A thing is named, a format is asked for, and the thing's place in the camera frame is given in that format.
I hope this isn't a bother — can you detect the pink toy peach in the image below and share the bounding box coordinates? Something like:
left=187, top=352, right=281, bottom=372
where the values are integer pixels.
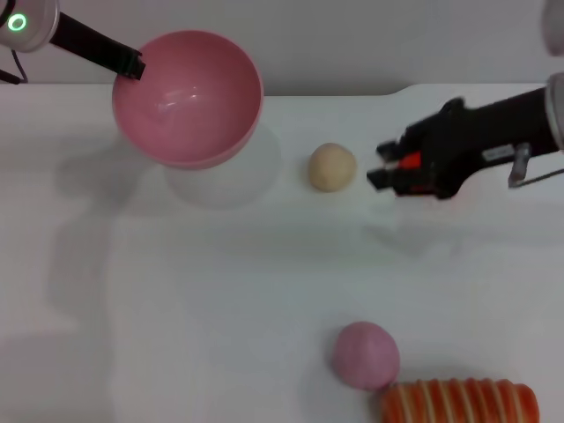
left=332, top=321, right=401, bottom=391

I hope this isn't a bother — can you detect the beige round bun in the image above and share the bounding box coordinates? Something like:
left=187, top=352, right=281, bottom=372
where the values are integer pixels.
left=308, top=142, right=357, bottom=193

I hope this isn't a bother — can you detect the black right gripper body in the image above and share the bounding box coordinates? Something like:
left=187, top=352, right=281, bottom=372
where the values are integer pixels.
left=393, top=86, right=553, bottom=200

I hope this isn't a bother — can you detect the orange white striped toy bread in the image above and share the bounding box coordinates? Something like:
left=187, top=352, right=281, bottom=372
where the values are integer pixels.
left=379, top=377, right=541, bottom=423

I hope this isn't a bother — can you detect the red orange toy pear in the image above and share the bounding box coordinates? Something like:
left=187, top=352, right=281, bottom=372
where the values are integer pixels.
left=396, top=152, right=437, bottom=196

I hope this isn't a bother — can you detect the right arm connector cable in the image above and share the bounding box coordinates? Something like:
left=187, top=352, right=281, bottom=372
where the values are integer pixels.
left=508, top=143, right=564, bottom=189

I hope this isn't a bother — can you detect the arm connector cable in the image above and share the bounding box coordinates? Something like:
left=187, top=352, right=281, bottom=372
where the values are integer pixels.
left=508, top=143, right=564, bottom=189
left=0, top=50, right=28, bottom=85

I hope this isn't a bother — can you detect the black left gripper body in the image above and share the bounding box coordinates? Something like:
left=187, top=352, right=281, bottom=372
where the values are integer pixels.
left=48, top=11, right=134, bottom=75

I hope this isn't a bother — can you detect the pink plastic bowl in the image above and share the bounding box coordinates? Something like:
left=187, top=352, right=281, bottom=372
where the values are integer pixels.
left=111, top=29, right=264, bottom=171

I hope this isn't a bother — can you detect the left arm connector cable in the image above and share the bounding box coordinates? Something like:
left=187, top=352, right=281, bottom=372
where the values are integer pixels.
left=0, top=50, right=28, bottom=85

